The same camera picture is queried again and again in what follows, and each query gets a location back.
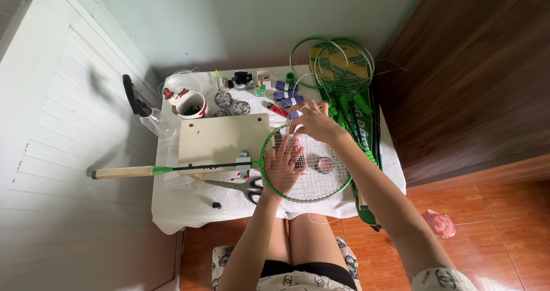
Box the brown wooden door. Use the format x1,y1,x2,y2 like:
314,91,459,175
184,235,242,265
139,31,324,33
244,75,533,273
376,0,550,189

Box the person's patterned white shirt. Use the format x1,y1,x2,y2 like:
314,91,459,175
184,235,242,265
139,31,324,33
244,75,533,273
211,236,479,291

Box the person's black shorts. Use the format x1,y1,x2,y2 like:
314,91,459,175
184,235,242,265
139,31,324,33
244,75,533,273
260,259,358,291

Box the green racket with wooden handle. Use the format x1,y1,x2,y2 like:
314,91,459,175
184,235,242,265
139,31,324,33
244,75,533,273
91,122,354,204

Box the person's left hand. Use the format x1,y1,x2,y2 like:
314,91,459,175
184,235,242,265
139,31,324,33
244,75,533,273
261,135,308,200

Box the white towel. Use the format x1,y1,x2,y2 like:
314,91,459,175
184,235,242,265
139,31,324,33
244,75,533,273
151,65,407,236

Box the person's leg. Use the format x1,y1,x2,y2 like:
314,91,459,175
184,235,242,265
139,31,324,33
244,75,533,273
257,217,294,267
288,213,349,271

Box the clear spray bottle black trigger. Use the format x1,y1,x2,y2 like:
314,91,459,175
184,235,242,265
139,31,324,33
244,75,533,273
122,74,177,140

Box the green racket bag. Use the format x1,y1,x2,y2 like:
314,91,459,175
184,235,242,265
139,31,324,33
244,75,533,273
308,45,384,232

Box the red and black hand tool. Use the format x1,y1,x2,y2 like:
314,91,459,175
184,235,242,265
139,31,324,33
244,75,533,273
262,101,290,119

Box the white snowman mug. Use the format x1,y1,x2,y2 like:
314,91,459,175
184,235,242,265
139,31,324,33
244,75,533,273
162,87,209,120

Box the green badminton racket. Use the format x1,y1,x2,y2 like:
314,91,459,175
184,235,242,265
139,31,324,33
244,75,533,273
314,41,375,116
289,36,349,130
330,37,379,167

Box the coil of clear racket string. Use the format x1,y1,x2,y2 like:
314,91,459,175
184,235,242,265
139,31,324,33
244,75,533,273
160,68,203,96

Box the round pink tape roll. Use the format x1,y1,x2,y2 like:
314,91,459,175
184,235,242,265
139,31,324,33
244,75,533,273
316,156,335,175

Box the person's left leg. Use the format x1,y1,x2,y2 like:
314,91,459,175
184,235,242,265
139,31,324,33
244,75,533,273
257,217,294,267

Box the black-handled scissors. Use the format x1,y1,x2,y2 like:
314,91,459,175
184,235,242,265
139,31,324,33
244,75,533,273
204,177,264,205

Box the grey clamp on racket shaft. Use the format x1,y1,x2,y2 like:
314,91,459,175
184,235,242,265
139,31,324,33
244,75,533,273
235,150,252,179

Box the person's right leg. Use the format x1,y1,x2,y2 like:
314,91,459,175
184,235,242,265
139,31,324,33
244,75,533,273
288,213,349,271

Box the black and grey device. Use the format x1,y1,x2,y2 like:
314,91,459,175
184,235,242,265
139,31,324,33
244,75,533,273
231,71,255,91

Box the pink water bottle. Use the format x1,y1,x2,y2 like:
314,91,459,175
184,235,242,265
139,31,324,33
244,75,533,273
421,209,458,239

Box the person's right hand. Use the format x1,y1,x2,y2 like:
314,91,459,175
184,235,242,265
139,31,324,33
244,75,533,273
288,100,345,144

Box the pale wooden board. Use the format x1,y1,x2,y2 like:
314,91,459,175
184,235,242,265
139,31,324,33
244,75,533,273
177,113,272,176

